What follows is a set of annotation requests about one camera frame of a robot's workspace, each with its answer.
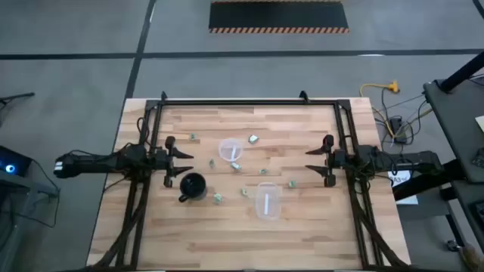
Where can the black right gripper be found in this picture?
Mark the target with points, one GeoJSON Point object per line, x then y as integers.
{"type": "Point", "coordinates": [329, 162]}

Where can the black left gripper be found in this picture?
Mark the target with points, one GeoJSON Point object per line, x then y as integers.
{"type": "Point", "coordinates": [169, 162]}

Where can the dark round bin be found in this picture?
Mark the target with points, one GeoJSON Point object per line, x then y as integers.
{"type": "Point", "coordinates": [193, 185]}

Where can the green banknote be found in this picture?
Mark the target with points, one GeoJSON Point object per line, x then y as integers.
{"type": "Point", "coordinates": [211, 163]}
{"type": "Point", "coordinates": [217, 198]}
{"type": "Point", "coordinates": [292, 184]}
{"type": "Point", "coordinates": [193, 136]}
{"type": "Point", "coordinates": [263, 171]}
{"type": "Point", "coordinates": [244, 192]}
{"type": "Point", "coordinates": [253, 139]}

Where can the candy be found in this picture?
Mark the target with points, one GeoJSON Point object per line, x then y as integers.
{"type": "Point", "coordinates": [236, 166]}

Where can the rectangular clear plastic container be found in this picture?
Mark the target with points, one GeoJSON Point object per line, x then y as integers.
{"type": "Point", "coordinates": [268, 200]}

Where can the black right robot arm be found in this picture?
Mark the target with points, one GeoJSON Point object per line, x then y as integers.
{"type": "Point", "coordinates": [408, 160]}

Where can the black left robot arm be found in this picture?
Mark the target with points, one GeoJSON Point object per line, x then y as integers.
{"type": "Point", "coordinates": [94, 162]}

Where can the round clear plastic container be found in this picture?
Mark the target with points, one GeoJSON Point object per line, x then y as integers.
{"type": "Point", "coordinates": [230, 149]}

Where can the white paper label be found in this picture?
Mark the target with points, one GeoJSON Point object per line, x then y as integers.
{"type": "Point", "coordinates": [400, 177]}

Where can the black power strip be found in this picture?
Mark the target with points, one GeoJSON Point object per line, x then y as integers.
{"type": "Point", "coordinates": [397, 126]}

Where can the white floor paper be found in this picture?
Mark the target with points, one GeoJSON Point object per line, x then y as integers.
{"type": "Point", "coordinates": [406, 200]}

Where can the black floor stand leg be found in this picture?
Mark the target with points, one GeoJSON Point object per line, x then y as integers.
{"type": "Point", "coordinates": [427, 181]}

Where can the grey side table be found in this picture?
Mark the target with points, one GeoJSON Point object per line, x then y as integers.
{"type": "Point", "coordinates": [457, 124]}

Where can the black hazard-striped floor mat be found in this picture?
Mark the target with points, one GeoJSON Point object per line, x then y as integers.
{"type": "Point", "coordinates": [278, 15]}

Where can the caster wheel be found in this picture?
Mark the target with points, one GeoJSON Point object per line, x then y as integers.
{"type": "Point", "coordinates": [452, 245]}

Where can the grey metal cart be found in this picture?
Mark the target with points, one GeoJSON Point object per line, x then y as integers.
{"type": "Point", "coordinates": [22, 189]}

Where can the computer tower with blue light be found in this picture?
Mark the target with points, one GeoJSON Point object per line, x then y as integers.
{"type": "Point", "coordinates": [17, 162]}

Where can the black pole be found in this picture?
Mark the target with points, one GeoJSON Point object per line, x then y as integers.
{"type": "Point", "coordinates": [463, 72]}

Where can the black tripod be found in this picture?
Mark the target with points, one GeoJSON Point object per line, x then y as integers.
{"type": "Point", "coordinates": [17, 96]}

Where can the black aluminium rig frame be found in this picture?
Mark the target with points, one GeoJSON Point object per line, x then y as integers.
{"type": "Point", "coordinates": [246, 102]}

